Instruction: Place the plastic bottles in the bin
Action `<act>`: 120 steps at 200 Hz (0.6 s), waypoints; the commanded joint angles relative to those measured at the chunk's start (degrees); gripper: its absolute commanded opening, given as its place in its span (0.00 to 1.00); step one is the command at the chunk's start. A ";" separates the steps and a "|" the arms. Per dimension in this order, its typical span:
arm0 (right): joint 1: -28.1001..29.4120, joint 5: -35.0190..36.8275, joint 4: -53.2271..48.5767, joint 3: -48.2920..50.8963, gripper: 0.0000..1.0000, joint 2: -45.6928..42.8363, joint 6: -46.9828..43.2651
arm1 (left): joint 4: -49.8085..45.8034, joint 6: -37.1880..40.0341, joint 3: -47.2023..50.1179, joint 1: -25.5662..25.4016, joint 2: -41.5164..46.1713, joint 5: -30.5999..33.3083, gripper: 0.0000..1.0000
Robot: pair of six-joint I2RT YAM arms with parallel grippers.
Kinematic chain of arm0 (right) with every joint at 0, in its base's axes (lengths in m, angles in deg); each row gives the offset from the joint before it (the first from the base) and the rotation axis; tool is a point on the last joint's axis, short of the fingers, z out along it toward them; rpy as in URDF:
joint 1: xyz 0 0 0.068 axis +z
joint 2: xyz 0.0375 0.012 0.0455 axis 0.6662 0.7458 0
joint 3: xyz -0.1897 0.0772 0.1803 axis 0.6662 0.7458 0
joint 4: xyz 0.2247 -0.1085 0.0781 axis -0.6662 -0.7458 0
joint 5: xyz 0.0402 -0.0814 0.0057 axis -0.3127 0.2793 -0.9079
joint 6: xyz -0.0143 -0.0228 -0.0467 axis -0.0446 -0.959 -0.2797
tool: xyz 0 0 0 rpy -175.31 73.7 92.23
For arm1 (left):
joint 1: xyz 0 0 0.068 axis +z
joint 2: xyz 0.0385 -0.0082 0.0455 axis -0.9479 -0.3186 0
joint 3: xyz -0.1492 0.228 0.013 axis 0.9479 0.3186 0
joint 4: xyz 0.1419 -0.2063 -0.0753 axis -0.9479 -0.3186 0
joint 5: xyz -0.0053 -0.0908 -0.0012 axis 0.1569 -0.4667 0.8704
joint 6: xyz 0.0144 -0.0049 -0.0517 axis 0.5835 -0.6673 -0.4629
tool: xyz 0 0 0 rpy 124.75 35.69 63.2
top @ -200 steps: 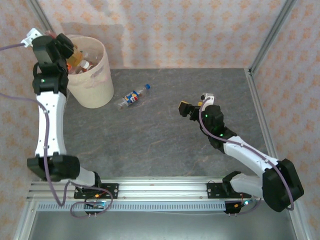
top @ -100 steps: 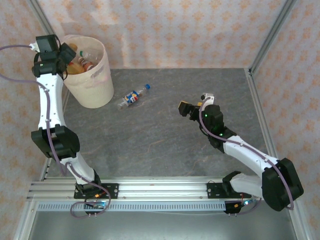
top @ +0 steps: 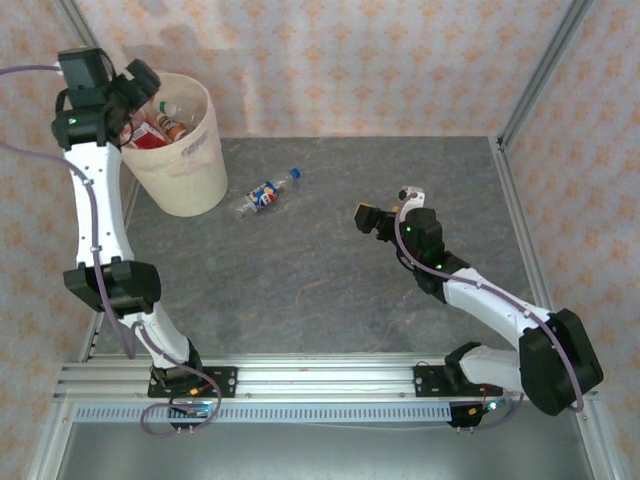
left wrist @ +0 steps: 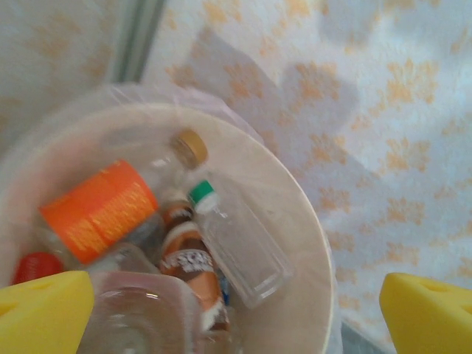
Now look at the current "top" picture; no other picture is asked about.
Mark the red drink carton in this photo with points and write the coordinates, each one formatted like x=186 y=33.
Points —
x=150 y=137

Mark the brown label plastic bottle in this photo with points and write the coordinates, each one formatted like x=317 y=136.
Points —
x=175 y=131

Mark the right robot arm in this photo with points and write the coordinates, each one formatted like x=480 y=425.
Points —
x=500 y=305

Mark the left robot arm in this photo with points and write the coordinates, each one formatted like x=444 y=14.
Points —
x=100 y=200

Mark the cream plastic bin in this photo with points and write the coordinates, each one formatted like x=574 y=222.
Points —
x=185 y=185

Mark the pepsi bottle blue cap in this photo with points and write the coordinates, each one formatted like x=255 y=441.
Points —
x=263 y=196

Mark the small circuit board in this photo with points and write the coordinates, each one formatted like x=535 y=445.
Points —
x=492 y=406
x=197 y=411

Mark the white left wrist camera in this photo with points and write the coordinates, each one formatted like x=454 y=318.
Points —
x=56 y=69

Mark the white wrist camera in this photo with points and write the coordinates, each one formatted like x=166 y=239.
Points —
x=56 y=69
x=412 y=194

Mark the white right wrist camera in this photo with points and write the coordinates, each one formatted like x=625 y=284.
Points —
x=412 y=194

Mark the aluminium frame post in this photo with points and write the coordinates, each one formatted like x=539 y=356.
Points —
x=50 y=445
x=75 y=22
x=600 y=445
x=545 y=75

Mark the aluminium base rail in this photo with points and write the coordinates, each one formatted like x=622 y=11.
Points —
x=325 y=380

